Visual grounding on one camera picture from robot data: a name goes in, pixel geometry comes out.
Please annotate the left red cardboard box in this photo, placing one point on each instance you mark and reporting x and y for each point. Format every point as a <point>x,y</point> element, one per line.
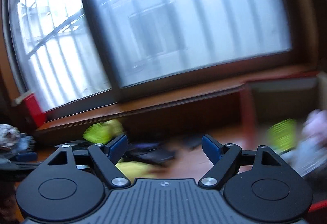
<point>30,109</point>

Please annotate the pile of clothes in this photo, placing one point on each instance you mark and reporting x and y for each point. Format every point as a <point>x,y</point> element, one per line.
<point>16,146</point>

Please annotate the pink plush toy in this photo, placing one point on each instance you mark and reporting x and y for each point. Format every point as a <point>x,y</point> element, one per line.
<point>315,126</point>

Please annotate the small yellow plush toy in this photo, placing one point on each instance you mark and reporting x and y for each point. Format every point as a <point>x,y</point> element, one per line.
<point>115,127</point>

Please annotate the yellow plastic shuttlecock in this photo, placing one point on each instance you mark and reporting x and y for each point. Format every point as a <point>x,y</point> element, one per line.
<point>282,136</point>
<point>98,133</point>

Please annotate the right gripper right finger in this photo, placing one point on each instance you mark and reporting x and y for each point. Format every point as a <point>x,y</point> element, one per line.
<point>225,160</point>

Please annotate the right red cardboard box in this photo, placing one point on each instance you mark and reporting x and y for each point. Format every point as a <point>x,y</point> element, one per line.
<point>265,102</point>

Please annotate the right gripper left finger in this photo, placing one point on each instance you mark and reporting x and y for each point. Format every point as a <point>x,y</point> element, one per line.
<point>105,160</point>

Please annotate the large yellow plush toy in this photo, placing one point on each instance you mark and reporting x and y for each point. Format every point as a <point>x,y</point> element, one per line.
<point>133,170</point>

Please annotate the red cardboard box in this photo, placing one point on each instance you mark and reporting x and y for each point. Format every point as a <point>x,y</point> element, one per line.
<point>30,109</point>
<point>265,102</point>

